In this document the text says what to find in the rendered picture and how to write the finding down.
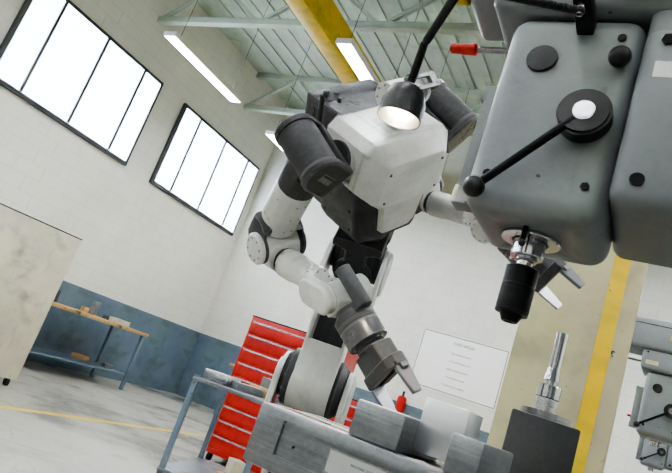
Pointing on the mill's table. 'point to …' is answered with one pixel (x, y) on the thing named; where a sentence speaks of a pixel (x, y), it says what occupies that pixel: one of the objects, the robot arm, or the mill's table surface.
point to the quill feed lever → (601, 104)
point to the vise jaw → (385, 428)
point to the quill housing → (573, 219)
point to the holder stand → (540, 442)
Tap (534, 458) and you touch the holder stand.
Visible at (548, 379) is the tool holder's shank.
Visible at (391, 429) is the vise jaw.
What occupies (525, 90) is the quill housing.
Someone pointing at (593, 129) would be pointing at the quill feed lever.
